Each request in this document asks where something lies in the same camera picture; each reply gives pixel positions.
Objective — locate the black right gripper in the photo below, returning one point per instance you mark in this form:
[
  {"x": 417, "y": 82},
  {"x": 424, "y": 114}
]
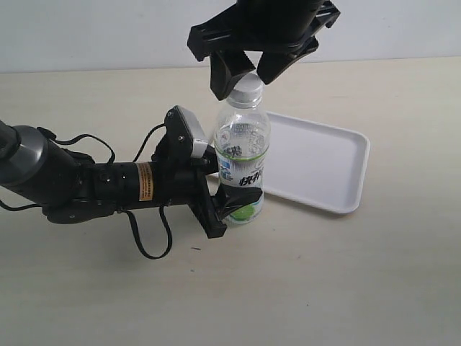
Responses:
[{"x": 276, "y": 27}]

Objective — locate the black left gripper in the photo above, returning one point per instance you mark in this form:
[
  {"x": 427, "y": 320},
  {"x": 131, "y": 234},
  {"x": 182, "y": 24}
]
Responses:
[{"x": 180, "y": 179}]

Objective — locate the white bottle cap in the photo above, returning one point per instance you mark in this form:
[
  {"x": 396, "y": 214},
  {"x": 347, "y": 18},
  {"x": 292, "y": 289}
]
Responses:
[{"x": 247, "y": 92}]

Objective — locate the clear plastic lime drink bottle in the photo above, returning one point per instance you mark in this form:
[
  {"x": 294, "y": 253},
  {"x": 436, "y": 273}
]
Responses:
[{"x": 241, "y": 139}]

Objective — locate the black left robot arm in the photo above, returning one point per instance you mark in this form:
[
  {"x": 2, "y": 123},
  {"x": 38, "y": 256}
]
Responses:
[{"x": 71, "y": 187}]

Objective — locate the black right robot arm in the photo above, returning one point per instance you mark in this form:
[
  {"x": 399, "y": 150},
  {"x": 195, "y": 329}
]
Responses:
[{"x": 262, "y": 36}]

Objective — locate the white rectangular plastic tray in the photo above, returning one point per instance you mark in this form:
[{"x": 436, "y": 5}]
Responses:
[{"x": 315, "y": 164}]

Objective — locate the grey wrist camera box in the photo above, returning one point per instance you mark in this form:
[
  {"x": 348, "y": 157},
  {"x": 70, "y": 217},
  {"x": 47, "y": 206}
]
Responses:
[{"x": 195, "y": 131}]

